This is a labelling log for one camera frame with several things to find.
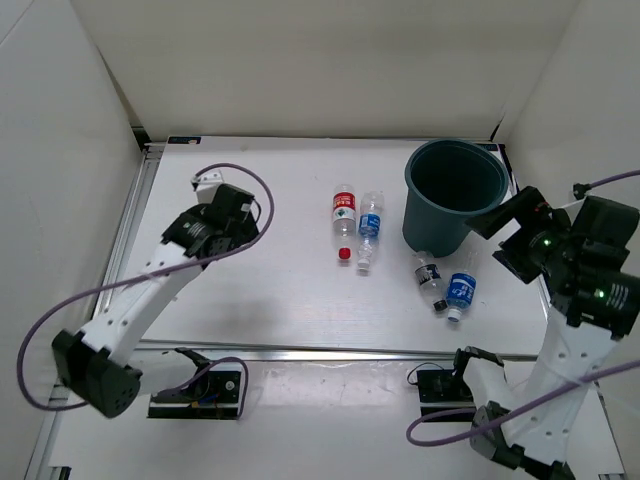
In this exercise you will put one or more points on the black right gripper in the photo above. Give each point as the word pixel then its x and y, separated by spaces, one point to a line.
pixel 528 202

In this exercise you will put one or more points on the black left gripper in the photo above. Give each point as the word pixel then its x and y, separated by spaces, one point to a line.
pixel 245 231

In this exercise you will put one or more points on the blue label white cap bottle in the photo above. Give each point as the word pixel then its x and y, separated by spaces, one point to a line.
pixel 461 289

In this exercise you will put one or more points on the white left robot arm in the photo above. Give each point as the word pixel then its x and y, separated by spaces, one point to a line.
pixel 96 362

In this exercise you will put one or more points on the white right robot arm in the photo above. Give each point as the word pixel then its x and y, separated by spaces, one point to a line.
pixel 593 306

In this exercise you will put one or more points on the dark green plastic bin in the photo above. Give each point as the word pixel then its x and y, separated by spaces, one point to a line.
pixel 448 182

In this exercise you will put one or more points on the blue sticker label left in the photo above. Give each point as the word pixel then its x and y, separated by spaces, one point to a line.
pixel 184 140

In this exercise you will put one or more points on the dark label plastic bottle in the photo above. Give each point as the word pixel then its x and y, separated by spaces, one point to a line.
pixel 430 281

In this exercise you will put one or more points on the red label plastic bottle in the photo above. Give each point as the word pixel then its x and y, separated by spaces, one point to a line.
pixel 344 221

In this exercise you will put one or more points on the blue label crushed bottle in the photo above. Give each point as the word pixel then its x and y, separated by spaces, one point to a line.
pixel 371 210

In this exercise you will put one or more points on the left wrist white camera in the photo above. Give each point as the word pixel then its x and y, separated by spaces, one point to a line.
pixel 207 182

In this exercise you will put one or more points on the aluminium table frame rail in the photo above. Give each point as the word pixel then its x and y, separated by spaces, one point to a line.
pixel 38 467

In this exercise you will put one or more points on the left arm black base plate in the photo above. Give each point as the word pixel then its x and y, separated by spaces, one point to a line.
pixel 216 396

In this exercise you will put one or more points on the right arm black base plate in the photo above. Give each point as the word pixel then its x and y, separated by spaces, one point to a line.
pixel 439 390

